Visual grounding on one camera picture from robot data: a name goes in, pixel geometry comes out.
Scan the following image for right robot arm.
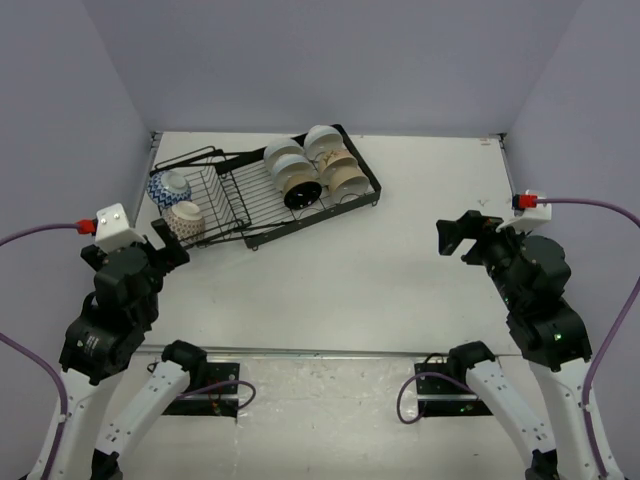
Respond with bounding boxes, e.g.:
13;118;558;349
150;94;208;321
436;210;625;479

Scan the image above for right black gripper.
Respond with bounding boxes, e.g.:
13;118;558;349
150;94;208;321
436;208;534;308

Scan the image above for brown lattice patterned bowl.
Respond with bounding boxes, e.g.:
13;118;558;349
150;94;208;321
161;201;206;243

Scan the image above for tan bowl white inside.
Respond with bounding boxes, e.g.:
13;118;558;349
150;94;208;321
329;166;370;203

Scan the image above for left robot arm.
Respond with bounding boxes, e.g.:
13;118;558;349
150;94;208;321
27;218;208;479

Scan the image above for black wire dish rack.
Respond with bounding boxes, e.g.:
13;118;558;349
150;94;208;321
149;124;382;249

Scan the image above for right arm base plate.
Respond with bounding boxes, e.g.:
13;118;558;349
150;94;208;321
415;377;492;418

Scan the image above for white bowl back left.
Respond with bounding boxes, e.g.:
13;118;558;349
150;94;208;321
263;138;304;172

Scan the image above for white bowl middle left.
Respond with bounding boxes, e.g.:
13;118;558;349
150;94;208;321
272;154;314;191

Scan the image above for tan bowl with branch motif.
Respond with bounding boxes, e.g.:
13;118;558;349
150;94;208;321
317;149;358;185

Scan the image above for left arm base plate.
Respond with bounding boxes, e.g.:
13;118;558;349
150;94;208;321
163;361;240;419

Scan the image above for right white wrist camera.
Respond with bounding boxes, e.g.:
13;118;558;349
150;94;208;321
497;190;552;233

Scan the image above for white bowl back right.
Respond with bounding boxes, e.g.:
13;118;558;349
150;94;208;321
303;125;343;161

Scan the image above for black glazed tan bowl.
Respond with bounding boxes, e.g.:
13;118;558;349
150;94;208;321
283;174;322;210

